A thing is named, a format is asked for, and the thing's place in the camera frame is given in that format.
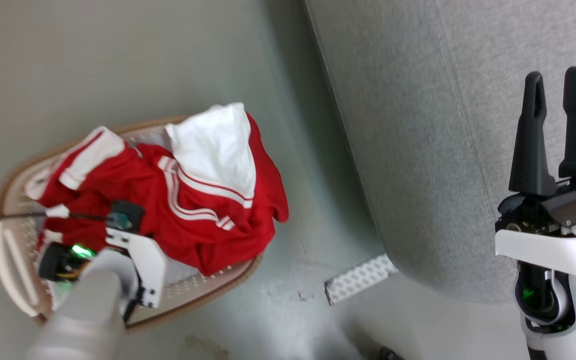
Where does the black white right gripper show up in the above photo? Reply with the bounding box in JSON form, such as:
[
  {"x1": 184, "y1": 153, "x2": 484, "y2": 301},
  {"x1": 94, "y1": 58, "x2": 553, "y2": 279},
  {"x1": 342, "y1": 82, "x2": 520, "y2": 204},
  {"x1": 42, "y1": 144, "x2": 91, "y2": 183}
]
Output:
[{"x1": 495, "y1": 66, "x2": 576, "y2": 278}]

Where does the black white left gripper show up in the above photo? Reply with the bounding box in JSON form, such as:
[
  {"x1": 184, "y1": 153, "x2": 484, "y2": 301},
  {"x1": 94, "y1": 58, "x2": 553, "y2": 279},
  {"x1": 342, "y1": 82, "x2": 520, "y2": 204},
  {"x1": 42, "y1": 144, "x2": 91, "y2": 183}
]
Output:
[{"x1": 38, "y1": 231, "x2": 169, "y2": 309}]

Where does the red white-striped sports clothing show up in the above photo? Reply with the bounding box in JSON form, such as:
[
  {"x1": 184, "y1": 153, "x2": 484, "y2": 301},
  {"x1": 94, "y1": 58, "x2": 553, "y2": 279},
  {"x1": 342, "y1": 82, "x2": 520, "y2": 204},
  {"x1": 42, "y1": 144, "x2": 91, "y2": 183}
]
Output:
[{"x1": 25, "y1": 102, "x2": 289, "y2": 277}]

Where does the cream brown-rimmed laundry basket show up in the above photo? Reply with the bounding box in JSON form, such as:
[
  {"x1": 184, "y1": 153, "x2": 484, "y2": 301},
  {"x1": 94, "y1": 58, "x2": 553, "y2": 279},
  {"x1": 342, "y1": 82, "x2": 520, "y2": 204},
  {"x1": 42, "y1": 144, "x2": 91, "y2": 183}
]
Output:
[{"x1": 0, "y1": 116, "x2": 264, "y2": 334}]

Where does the grey fabric sofa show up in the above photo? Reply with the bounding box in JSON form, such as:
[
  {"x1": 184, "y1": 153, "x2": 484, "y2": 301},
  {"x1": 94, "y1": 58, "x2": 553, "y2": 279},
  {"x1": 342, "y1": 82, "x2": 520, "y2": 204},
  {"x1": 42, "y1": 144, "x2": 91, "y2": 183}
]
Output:
[{"x1": 304, "y1": 0, "x2": 576, "y2": 305}]

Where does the white perforated floor strip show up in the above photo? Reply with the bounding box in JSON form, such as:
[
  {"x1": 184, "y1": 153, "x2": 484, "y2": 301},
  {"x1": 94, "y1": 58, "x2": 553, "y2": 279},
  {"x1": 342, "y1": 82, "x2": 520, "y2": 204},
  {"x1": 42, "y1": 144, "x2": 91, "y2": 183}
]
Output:
[{"x1": 324, "y1": 253, "x2": 399, "y2": 306}]

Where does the thin black camera cable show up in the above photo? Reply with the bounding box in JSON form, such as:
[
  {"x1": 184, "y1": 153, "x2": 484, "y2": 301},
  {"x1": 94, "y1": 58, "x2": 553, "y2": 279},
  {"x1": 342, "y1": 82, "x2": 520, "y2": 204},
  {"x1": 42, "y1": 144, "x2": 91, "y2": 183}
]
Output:
[{"x1": 0, "y1": 205, "x2": 114, "y2": 235}]

